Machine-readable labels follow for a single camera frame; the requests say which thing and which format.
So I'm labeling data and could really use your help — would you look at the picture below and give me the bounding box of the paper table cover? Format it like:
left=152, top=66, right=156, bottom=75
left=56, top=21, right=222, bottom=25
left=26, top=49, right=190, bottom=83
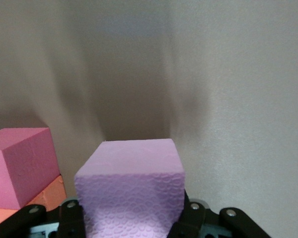
left=0, top=0, right=298, bottom=238

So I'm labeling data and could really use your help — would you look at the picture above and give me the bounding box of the pink foam cube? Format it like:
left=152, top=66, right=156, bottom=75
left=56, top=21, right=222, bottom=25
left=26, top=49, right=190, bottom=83
left=74, top=138, right=186, bottom=238

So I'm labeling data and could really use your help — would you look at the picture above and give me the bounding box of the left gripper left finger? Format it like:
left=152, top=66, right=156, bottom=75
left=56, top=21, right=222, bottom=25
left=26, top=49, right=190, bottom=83
left=0, top=197, right=86, bottom=238

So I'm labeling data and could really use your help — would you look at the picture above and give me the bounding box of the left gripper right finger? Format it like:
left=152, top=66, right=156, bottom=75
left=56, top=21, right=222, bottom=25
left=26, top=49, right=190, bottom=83
left=168, top=190, right=273, bottom=238

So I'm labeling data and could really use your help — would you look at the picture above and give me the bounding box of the red foam cube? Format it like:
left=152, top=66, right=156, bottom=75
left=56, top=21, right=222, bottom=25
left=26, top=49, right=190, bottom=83
left=0, top=127, right=61, bottom=209

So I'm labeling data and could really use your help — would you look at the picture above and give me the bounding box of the orange foam cube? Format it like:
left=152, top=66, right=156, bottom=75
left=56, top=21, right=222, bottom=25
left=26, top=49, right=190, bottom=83
left=0, top=175, right=67, bottom=230

